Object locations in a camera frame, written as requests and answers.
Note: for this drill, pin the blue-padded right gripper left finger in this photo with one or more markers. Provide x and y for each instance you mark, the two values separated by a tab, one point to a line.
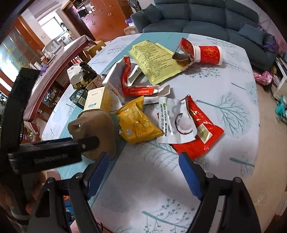
49	213

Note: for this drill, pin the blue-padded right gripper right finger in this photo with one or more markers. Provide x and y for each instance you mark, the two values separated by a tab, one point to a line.
238	214

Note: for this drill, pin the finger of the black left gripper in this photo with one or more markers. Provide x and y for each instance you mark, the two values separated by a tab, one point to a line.
50	154

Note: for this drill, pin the brown paper piece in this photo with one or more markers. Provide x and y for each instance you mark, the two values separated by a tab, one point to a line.
95	122

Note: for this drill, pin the red foil snack wrapper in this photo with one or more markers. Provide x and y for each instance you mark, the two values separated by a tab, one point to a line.
207	133

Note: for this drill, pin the red torn carton box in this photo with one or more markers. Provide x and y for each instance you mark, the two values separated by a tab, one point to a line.
184	54

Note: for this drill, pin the dark green box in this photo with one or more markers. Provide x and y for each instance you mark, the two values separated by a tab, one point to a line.
79	97

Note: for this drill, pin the yellow white small box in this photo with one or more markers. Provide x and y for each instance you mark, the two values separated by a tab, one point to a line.
98	98

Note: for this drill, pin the tissue box with black item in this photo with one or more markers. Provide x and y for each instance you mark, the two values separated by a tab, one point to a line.
83	76

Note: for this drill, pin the yellow snack packet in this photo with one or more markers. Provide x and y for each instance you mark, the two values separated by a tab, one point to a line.
135	126

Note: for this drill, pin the teal toy on floor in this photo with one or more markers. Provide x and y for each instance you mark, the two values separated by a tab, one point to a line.
281	109

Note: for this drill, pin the torn red white carton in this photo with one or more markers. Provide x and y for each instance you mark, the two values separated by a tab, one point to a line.
126	81

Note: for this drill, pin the white coconut snack wrapper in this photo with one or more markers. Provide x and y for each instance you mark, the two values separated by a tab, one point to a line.
175	122

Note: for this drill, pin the pink patterned bag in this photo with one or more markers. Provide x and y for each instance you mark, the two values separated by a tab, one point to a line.
264	79

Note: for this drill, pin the patterned teal white tablecloth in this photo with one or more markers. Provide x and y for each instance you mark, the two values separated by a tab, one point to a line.
144	189

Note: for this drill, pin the white low shelf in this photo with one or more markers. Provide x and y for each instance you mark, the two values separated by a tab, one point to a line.
279	79

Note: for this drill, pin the wooden cabinet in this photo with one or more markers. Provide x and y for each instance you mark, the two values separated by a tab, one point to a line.
98	19

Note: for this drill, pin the yellow printed foil bag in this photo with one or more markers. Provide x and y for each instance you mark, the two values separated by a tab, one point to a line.
155	62

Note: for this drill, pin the cardboard box on floor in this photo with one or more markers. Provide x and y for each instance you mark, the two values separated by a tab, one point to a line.
130	30

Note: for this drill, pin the red paper cup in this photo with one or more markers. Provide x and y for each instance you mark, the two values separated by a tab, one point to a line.
208	55

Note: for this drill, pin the purple clothing on sofa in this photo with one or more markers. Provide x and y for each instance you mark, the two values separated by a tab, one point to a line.
269	42

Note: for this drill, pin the dark teal sofa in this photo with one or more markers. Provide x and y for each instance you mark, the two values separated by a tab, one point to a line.
229	21

